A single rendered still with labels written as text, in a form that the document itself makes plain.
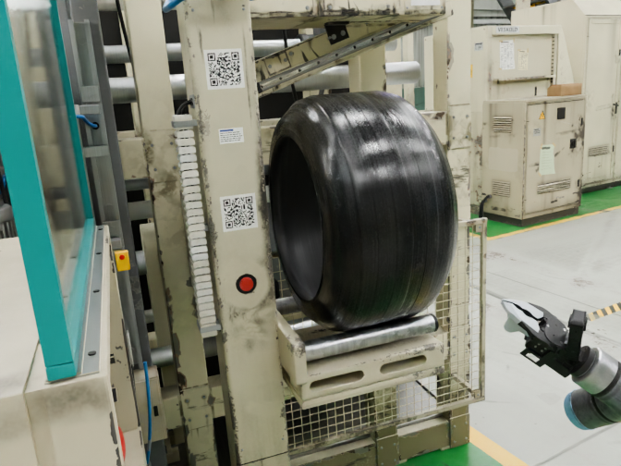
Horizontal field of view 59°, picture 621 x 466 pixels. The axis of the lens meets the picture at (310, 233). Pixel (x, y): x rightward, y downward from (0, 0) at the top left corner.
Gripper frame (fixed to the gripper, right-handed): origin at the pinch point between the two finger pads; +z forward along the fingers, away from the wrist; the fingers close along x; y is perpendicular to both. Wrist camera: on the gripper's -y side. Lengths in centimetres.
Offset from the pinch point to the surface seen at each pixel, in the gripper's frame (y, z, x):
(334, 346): 22.0, 24.6, -19.8
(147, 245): 77, 93, 8
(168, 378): 115, 63, -9
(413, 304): 9.0, 15.9, -7.9
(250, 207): 6, 56, -15
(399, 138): -16.8, 38.4, 3.3
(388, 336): 19.9, 15.7, -10.2
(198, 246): 14, 60, -25
